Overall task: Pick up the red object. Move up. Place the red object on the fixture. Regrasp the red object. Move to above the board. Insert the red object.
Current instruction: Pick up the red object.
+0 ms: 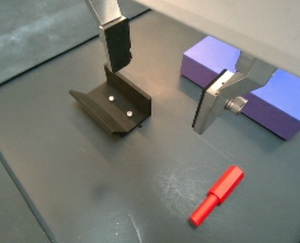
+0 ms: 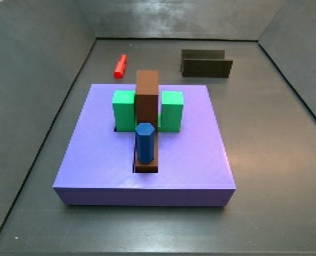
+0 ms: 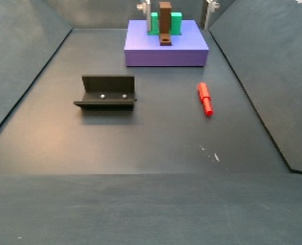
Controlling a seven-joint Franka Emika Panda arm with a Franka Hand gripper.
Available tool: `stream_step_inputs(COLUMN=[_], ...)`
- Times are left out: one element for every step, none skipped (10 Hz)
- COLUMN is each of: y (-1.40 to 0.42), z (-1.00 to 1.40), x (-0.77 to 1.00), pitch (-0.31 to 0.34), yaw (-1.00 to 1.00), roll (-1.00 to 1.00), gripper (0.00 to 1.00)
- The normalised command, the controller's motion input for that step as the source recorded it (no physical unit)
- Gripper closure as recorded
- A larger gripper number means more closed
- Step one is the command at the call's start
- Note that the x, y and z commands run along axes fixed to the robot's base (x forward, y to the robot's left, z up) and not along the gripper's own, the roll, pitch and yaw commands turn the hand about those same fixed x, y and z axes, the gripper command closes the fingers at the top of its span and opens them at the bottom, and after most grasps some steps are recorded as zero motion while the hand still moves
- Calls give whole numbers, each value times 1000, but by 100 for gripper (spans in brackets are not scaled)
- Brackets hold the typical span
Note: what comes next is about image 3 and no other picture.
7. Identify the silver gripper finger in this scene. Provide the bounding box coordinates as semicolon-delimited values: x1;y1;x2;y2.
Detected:
203;0;220;30
136;0;152;32

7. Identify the red peg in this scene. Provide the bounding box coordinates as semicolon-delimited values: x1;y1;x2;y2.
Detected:
196;82;214;117

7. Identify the purple base board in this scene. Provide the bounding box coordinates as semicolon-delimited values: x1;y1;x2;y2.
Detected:
124;20;210;67

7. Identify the brown upright block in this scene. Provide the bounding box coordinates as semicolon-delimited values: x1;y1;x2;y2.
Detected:
159;2;171;46

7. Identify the green block left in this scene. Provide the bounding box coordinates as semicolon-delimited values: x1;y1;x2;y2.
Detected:
147;12;159;35

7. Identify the green block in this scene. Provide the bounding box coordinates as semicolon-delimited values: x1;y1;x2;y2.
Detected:
147;12;159;35
170;12;183;35

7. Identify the green block right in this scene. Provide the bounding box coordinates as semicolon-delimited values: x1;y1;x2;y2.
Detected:
170;12;183;35

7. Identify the black angle bracket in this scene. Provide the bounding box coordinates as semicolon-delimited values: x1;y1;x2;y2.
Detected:
74;75;136;109

